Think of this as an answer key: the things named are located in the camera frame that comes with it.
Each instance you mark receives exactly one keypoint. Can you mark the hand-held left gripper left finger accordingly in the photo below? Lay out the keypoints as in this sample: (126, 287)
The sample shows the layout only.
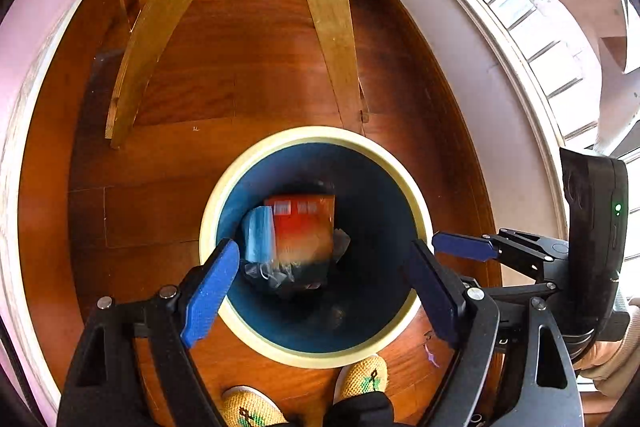
(210, 292)

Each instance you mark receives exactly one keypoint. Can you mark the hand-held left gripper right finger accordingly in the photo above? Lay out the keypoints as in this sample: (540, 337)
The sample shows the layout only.
(432, 292)

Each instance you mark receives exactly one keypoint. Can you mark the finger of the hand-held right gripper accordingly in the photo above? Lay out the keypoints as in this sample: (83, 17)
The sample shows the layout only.
(520, 291)
(465, 247)

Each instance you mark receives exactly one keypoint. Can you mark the blue face mask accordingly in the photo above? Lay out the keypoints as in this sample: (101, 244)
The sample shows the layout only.
(260, 234)

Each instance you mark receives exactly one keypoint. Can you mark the black packet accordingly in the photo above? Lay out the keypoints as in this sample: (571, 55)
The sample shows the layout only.
(300, 279)

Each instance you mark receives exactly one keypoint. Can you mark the blue bin with cream rim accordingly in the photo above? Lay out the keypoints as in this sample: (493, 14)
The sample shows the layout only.
(370, 217)

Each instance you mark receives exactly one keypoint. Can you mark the clear plastic bag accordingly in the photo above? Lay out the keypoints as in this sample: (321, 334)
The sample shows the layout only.
(341, 244)

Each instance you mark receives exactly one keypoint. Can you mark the orange packet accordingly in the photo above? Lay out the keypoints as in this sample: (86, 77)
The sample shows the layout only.
(302, 227)

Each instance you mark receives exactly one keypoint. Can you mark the person's right forearm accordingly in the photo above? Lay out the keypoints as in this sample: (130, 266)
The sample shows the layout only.
(620, 382)

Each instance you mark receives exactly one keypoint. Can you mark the person's right hand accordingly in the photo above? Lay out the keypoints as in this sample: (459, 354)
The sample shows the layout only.
(600, 354)

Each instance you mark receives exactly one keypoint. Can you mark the yellow knitted slipper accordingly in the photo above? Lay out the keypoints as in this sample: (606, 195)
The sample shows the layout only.
(365, 377)
(250, 407)

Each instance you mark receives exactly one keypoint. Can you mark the person's black trousers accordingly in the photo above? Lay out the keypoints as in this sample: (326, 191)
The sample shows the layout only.
(360, 412)

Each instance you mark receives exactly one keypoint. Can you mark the window with metal grille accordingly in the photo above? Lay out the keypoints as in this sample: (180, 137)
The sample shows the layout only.
(505, 2)

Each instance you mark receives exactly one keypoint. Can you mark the wooden chair legs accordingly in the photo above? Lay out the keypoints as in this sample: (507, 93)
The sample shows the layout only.
(320, 7)

